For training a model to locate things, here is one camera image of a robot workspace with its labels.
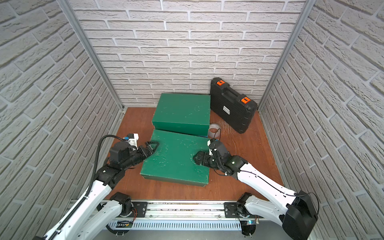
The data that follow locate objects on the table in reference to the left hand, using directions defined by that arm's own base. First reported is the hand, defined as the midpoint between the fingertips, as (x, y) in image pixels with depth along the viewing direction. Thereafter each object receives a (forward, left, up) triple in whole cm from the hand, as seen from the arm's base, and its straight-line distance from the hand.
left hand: (157, 144), depth 75 cm
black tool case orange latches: (+26, -45, 0) cm, 52 cm away
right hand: (-5, -22, -7) cm, 24 cm away
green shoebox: (-5, -8, -6) cm, 11 cm away
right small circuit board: (-32, -44, -20) cm, 58 cm away
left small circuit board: (-32, +16, -24) cm, 43 cm away
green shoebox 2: (+19, -13, +3) cm, 23 cm away
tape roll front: (+24, -34, -16) cm, 45 cm away
